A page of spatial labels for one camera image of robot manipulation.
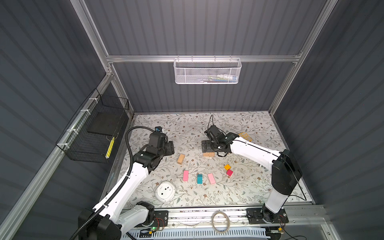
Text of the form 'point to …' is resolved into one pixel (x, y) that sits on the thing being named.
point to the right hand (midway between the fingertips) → (210, 147)
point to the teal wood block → (200, 179)
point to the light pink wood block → (211, 178)
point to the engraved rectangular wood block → (208, 154)
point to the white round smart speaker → (165, 191)
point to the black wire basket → (92, 135)
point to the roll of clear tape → (221, 222)
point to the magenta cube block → (229, 172)
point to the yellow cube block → (227, 167)
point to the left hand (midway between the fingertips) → (167, 144)
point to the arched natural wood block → (180, 159)
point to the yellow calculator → (245, 136)
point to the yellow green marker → (109, 147)
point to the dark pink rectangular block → (186, 175)
